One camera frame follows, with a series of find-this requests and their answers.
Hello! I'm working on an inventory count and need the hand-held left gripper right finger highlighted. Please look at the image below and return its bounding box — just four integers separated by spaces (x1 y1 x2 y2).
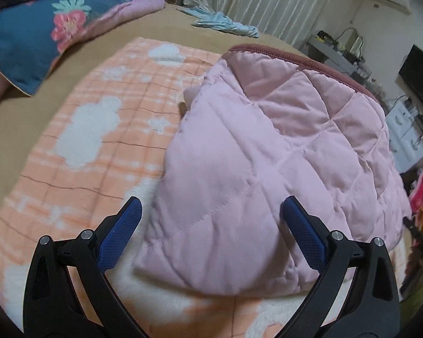
278 196 401 338

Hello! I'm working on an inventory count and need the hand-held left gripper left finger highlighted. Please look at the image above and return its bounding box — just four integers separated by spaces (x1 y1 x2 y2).
23 196 149 338

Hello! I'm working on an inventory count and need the pink quilted jacket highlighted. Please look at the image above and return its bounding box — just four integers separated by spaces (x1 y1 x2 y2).
132 42 413 297

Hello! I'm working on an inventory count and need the orange plaid blanket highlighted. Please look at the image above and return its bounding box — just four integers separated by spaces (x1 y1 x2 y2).
0 37 409 338

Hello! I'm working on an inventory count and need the bed with tan sheet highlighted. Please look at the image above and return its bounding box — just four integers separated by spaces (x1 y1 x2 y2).
0 2 409 219

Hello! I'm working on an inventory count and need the white drawer cabinet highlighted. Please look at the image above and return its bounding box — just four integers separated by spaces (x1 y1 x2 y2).
386 97 423 174

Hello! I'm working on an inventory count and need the grey desk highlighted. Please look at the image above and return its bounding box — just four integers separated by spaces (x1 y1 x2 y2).
305 39 388 103

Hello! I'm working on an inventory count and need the black television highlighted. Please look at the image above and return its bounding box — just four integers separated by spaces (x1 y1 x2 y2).
398 44 423 108

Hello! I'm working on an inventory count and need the blue floral quilt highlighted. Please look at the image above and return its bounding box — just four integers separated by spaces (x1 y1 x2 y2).
0 0 167 97

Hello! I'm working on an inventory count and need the light blue cloth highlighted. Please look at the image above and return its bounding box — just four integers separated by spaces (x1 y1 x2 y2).
176 5 260 39

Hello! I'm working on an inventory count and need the white curtain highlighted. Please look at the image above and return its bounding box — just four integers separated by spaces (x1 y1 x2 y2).
169 0 347 48

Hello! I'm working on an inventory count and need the metal wire rack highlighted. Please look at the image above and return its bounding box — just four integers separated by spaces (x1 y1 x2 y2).
338 26 366 59

